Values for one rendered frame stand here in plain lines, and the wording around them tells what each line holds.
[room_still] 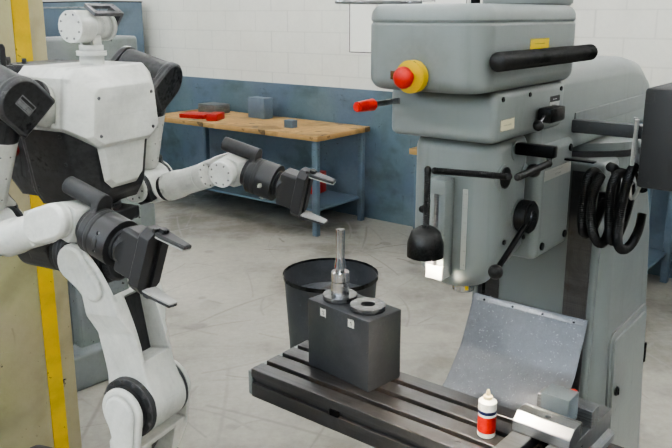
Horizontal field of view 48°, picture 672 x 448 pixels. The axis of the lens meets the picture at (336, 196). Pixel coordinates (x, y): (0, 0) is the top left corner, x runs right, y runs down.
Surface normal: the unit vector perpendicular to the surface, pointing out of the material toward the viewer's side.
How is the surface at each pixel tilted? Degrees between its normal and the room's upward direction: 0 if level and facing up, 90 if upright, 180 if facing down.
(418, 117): 90
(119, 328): 115
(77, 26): 90
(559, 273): 90
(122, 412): 90
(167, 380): 66
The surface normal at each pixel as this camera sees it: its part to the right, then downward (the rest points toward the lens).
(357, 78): -0.62, 0.18
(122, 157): 0.90, 0.11
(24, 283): 0.79, 0.14
